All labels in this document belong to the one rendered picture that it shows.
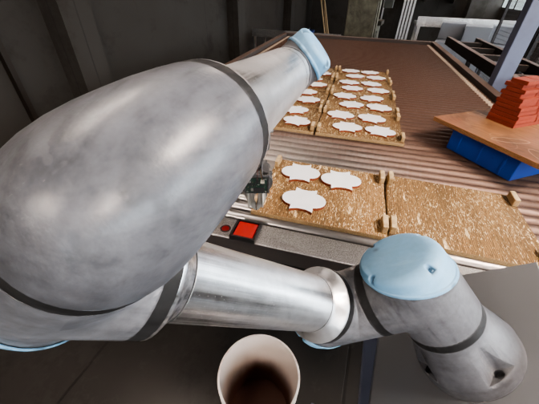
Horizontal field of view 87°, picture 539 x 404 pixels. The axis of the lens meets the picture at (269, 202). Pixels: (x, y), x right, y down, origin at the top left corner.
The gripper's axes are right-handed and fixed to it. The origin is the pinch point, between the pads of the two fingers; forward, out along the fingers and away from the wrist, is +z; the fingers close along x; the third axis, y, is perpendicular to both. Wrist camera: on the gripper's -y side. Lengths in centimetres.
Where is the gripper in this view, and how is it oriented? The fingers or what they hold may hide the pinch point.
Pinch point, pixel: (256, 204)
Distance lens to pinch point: 80.8
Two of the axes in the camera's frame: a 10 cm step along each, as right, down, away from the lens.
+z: -0.1, 8.1, 5.9
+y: 0.3, 5.9, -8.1
